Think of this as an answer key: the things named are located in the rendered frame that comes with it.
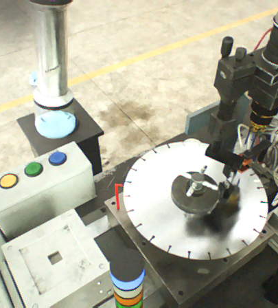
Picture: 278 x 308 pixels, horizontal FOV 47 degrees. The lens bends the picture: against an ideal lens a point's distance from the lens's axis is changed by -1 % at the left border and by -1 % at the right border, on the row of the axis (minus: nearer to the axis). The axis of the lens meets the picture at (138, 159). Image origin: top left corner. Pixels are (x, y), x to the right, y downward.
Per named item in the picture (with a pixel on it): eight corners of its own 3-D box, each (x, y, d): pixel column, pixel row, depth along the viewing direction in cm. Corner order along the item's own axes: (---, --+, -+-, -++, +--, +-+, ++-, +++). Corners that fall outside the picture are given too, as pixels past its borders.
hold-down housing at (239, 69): (214, 146, 66) (236, 59, 51) (202, 132, 69) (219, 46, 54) (236, 138, 69) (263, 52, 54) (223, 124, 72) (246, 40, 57)
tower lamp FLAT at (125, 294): (123, 305, 43) (122, 298, 41) (106, 278, 46) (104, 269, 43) (149, 287, 45) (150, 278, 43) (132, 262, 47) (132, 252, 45)
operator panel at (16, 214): (8, 242, 87) (-10, 212, 76) (-4, 214, 93) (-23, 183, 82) (97, 196, 98) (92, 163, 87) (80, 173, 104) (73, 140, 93)
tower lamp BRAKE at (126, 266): (122, 297, 41) (121, 289, 39) (104, 269, 43) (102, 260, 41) (150, 278, 42) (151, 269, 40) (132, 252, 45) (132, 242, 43)
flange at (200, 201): (169, 210, 71) (170, 203, 69) (171, 171, 78) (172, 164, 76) (219, 214, 70) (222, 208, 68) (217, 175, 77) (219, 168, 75)
